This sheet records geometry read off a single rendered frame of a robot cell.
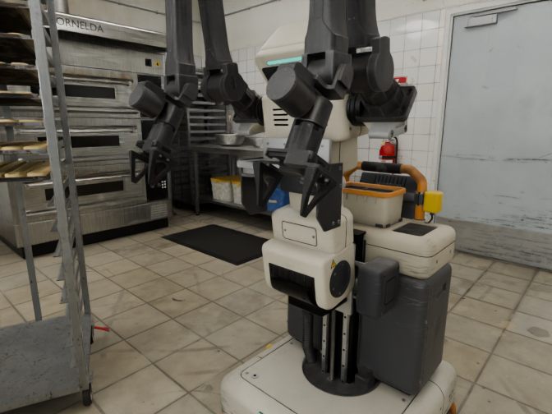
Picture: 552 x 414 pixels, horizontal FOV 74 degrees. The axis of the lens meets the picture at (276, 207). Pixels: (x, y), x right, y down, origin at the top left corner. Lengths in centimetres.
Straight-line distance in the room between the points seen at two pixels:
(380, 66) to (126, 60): 349
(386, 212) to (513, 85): 249
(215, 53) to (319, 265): 61
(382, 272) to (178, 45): 77
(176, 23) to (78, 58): 294
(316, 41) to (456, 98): 304
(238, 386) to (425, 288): 69
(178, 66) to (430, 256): 85
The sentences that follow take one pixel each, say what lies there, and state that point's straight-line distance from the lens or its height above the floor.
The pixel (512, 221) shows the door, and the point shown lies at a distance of 362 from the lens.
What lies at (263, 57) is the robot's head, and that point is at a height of 130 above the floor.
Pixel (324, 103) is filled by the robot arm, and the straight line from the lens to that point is 65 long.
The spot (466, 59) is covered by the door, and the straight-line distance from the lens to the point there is 369.
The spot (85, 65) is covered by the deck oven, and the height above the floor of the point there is 166.
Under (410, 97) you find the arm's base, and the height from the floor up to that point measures 119.
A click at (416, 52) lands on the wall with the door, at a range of 381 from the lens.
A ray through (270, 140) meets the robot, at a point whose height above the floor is 109.
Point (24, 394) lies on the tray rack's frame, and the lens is 181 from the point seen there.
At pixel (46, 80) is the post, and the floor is 127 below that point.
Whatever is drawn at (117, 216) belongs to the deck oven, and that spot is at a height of 24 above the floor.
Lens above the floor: 113
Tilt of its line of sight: 13 degrees down
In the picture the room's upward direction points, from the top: straight up
